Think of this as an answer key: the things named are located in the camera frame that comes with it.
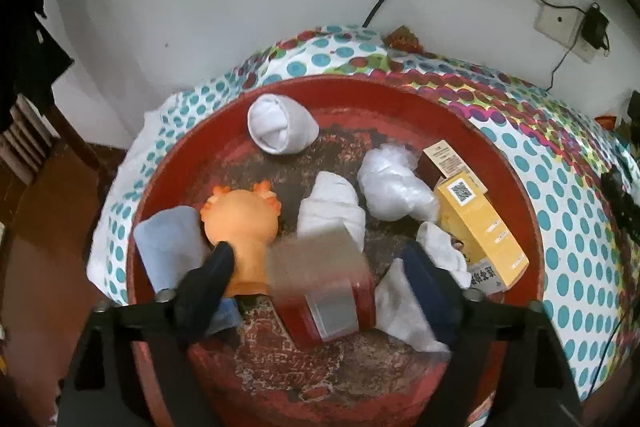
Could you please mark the colourful dotted tablecloth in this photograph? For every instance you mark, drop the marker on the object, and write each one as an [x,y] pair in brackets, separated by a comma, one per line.
[550,132]

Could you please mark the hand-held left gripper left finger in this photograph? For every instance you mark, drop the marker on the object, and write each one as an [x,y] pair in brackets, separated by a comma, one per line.
[210,282]

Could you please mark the white plastic bag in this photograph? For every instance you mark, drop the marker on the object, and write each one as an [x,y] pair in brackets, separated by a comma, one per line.
[395,192]

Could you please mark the red brown small box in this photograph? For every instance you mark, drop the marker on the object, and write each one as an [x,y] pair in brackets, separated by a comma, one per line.
[320,287]

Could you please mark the dark hanging clothes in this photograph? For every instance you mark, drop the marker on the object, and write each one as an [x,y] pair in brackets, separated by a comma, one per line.
[30,37]

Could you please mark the beige carton box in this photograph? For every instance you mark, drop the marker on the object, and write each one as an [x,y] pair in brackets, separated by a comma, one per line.
[445,159]

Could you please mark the black plastic bag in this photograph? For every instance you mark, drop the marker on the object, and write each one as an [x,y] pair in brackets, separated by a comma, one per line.
[625,207]

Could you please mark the black power adapter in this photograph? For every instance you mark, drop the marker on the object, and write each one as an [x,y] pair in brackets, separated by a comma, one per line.
[595,29]

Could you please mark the large white sock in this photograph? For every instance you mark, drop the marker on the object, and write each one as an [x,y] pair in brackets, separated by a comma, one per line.
[280,127]

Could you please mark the orange pig toy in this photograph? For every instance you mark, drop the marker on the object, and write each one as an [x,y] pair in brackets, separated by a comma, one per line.
[245,227]

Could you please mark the red round tray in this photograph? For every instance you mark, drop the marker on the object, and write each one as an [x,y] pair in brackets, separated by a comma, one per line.
[350,357]

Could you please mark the blue sock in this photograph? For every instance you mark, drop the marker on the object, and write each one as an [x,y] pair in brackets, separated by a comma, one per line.
[170,242]

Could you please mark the yellow carton box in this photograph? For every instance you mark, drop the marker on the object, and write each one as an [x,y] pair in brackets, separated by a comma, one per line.
[480,222]

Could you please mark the white wall socket plate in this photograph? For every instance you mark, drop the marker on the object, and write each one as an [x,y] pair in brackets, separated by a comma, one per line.
[555,19]

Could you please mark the red snack packet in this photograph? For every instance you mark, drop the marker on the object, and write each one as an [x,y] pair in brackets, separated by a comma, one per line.
[607,122]

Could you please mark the white radiator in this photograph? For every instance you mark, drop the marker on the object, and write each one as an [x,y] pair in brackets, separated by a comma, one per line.
[25,137]

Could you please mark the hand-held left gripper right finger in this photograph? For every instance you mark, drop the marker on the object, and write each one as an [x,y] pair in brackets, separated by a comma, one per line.
[425,287]

